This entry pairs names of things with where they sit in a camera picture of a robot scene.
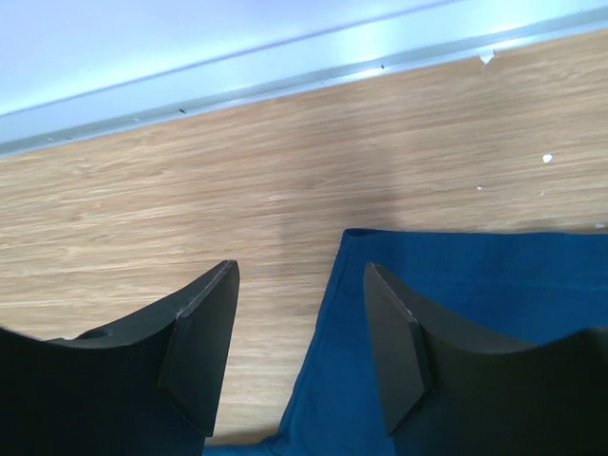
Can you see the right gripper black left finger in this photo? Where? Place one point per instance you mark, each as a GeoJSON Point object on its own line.
{"type": "Point", "coordinates": [145, 384]}

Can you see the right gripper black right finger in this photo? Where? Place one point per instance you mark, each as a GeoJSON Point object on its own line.
{"type": "Point", "coordinates": [449, 386]}

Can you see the blue t shirt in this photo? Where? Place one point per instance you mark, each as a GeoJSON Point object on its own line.
{"type": "Point", "coordinates": [535, 287]}

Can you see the white paper scrap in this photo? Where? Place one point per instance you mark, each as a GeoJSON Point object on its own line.
{"type": "Point", "coordinates": [487, 56]}

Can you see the aluminium frame rail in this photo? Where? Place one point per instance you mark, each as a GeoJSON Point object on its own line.
{"type": "Point", "coordinates": [73, 70]}

